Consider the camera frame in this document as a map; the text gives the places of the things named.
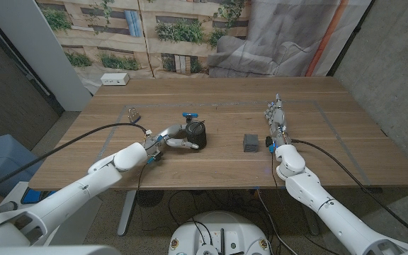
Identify small gray box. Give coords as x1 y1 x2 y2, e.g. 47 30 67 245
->
242 133 260 153

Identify white robot torso edge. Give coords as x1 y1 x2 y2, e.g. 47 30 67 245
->
0 244 122 255

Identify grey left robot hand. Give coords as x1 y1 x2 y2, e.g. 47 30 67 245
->
142 123 200 157

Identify white floor cable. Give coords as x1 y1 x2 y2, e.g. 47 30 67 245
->
256 189 290 255

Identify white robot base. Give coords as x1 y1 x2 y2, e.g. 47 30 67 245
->
167 210 272 255

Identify black backdrop stand pole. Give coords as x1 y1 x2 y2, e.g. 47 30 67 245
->
326 0 377 77

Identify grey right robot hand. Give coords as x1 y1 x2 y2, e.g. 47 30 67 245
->
263 93 293 147

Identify thin black left wrist cable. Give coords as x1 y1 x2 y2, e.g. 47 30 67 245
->
136 163 171 234

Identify white power strip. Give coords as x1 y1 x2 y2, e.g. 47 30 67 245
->
100 72 131 86

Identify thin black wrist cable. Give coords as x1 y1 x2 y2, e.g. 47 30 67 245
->
136 163 171 234
270 152 343 255

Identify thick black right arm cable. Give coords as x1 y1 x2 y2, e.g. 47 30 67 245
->
290 138 408 245

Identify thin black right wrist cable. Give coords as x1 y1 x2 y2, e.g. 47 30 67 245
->
270 152 343 255

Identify blue flat item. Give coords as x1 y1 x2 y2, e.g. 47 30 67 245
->
21 187 55 205

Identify printed fabric backdrop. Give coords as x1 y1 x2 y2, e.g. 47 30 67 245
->
35 0 374 96

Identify blue upholstered chair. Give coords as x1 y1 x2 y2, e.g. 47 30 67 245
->
0 133 44 198

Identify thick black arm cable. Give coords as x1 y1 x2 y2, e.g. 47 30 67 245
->
0 123 148 194
290 138 408 245

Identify white table leg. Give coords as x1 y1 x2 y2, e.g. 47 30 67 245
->
117 190 137 237

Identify white pillar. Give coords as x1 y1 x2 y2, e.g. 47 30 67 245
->
0 0 94 113

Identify black cylindrical speaker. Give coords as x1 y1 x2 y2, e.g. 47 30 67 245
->
184 120 208 150

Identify black round floor fan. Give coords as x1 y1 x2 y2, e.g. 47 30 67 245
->
135 190 165 208

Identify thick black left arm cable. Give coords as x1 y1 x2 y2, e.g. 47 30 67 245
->
0 123 148 194

